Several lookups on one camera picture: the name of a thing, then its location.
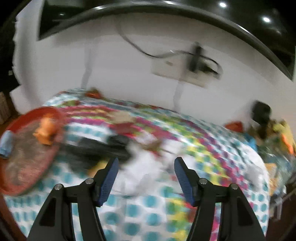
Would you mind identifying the white wall socket plate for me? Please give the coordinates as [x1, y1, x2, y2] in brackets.
[151, 55, 215, 88]

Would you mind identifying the clutter pile with bags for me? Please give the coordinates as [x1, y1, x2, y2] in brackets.
[247, 120, 295, 187]

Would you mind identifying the black plug with cable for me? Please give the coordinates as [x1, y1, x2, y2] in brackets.
[199, 55, 223, 79]

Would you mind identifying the yellow medicine box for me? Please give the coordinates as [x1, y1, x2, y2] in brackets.
[87, 161, 108, 178]

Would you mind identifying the black barcode scanner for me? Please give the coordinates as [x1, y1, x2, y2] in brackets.
[252, 100, 271, 139]

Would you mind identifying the black adapter cable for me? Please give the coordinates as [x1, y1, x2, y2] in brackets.
[117, 21, 193, 58]

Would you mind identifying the red candy wrapper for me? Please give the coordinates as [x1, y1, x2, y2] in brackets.
[85, 88, 104, 99]

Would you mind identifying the orange rubber pig toy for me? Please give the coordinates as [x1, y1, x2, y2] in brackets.
[33, 115, 58, 146]

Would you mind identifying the round red tray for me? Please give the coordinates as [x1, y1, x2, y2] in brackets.
[1, 106, 66, 196]

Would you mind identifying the red orange packet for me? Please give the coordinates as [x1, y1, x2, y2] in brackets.
[224, 121, 244, 133]

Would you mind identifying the black power adapter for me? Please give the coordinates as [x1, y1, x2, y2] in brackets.
[188, 43, 204, 73]

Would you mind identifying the polka dot bed sheet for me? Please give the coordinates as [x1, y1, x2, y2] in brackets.
[1, 89, 269, 240]

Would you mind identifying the black plastic bag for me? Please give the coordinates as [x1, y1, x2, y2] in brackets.
[60, 135, 132, 172]

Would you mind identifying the blue rolled sock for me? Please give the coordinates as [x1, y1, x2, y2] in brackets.
[0, 130, 15, 159]

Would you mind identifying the white plastic bag bundle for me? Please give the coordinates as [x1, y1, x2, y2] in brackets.
[112, 140, 184, 196]

